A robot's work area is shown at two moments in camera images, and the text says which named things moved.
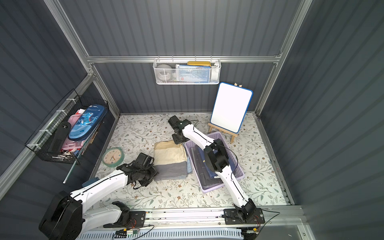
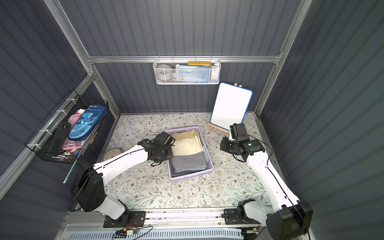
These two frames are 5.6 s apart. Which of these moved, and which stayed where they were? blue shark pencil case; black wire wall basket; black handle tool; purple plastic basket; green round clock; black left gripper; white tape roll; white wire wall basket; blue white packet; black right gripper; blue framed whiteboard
Moved: black right gripper; purple plastic basket; black left gripper
Stayed: green round clock; blue framed whiteboard; white tape roll; black handle tool; blue shark pencil case; black wire wall basket; blue white packet; white wire wall basket
